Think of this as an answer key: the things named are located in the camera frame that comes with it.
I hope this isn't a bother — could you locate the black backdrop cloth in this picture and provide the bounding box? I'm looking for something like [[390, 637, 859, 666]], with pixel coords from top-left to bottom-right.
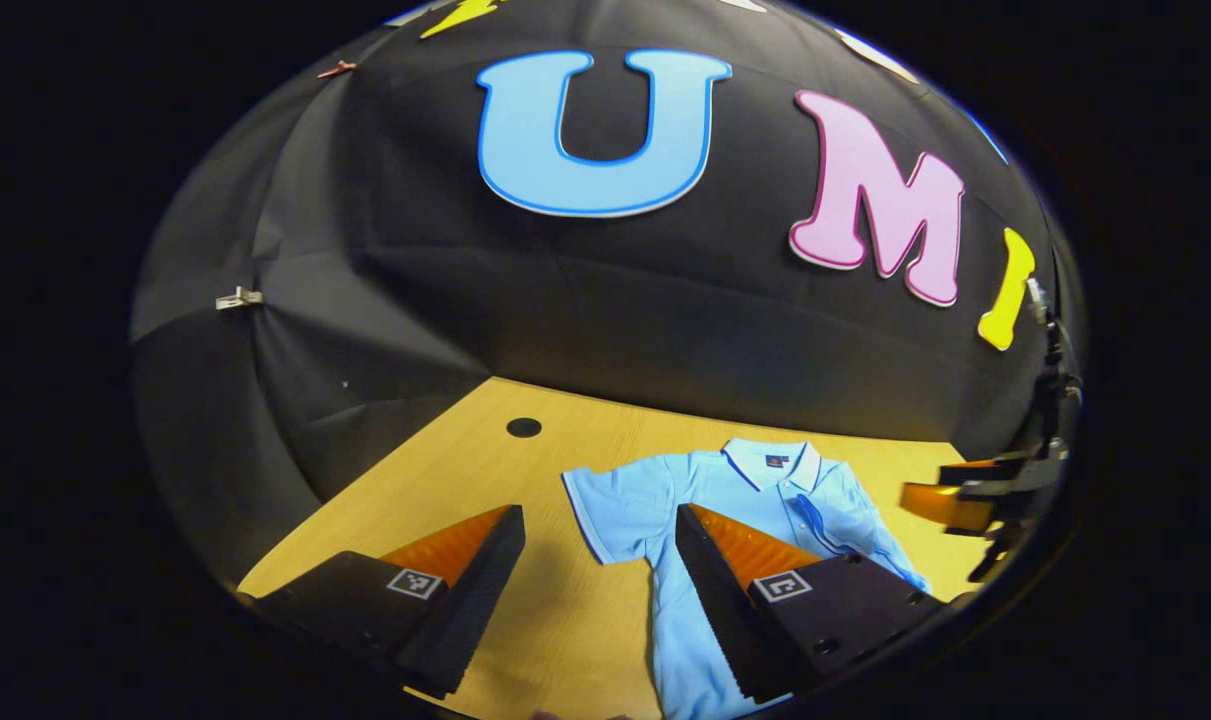
[[130, 0, 1076, 591]]

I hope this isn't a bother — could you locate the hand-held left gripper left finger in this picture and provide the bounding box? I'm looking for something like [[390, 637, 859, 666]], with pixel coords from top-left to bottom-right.
[[237, 505, 528, 701]]

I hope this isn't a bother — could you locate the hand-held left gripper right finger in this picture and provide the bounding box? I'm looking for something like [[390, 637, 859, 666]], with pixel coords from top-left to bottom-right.
[[675, 503, 951, 704]]

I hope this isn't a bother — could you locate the light blue T-shirt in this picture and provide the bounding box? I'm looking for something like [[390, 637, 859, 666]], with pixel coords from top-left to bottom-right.
[[561, 437, 934, 720]]

